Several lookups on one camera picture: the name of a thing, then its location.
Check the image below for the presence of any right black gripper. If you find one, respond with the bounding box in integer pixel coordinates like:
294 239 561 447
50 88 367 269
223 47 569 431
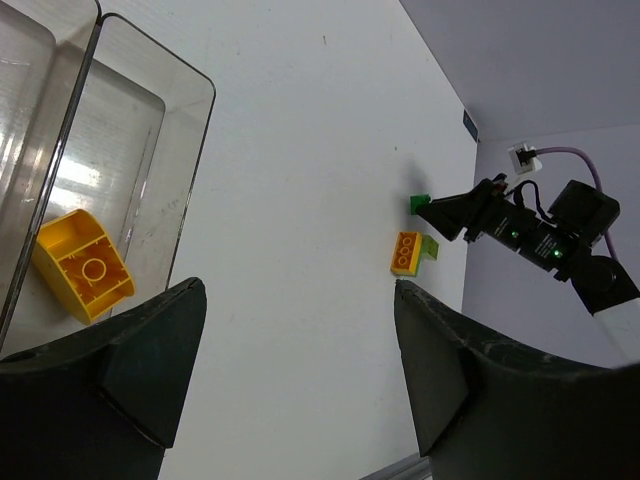
415 179 620 281

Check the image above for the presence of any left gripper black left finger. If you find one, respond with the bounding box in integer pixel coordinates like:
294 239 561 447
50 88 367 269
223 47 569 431
1 277 207 479

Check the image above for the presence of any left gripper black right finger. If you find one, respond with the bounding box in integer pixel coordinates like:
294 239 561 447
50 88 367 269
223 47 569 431
394 280 639 479

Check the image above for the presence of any lime upside-down lego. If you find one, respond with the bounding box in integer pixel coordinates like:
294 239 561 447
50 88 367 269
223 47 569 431
421 235 439 261

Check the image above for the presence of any small green lego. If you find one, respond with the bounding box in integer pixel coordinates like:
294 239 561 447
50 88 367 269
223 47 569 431
409 194 431 216

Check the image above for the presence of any orange and green lego stack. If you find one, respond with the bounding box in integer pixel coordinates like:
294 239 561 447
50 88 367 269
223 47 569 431
390 231 423 277

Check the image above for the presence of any large orange lego brick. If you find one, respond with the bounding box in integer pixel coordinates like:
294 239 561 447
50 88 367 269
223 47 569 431
32 209 135 326

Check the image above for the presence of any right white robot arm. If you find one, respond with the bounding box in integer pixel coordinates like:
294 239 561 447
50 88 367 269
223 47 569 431
410 174 639 362

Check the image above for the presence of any right blue table label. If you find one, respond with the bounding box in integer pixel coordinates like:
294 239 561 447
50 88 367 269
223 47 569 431
462 110 479 144

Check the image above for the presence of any right clear container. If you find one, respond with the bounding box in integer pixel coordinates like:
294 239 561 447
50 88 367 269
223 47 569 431
1 9 216 352

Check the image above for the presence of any clear container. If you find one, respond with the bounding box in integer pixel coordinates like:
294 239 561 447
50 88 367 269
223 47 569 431
1 9 216 352
1 1 102 332

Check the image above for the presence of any middle clear container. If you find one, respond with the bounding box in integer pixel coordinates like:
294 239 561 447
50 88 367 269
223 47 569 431
1 1 102 332

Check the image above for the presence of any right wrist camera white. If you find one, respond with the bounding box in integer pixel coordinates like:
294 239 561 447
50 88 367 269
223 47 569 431
508 142 542 176

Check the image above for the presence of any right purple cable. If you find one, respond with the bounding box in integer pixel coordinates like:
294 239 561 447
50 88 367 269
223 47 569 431
537 144 619 261

